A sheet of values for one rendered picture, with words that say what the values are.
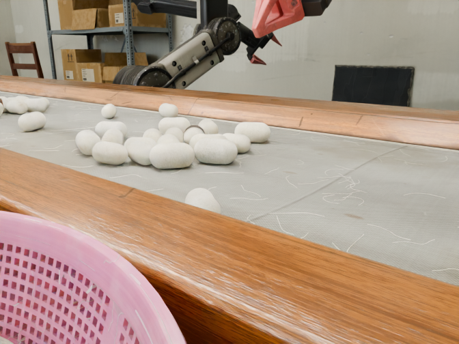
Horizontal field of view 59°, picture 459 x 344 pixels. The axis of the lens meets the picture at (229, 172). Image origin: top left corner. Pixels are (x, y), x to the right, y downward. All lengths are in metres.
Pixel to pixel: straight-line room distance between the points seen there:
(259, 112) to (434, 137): 0.21
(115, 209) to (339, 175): 0.19
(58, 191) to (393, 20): 2.32
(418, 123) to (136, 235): 0.36
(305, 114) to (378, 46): 1.99
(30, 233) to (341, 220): 0.16
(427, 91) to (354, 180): 2.11
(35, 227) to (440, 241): 0.19
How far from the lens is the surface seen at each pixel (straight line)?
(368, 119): 0.48
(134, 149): 0.35
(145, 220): 0.17
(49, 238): 0.17
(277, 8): 0.55
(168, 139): 0.35
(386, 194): 0.29
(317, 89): 2.63
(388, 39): 2.46
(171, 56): 1.11
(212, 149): 0.33
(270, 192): 0.28
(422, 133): 0.46
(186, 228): 0.16
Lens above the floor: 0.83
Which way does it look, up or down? 17 degrees down
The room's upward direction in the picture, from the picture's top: straight up
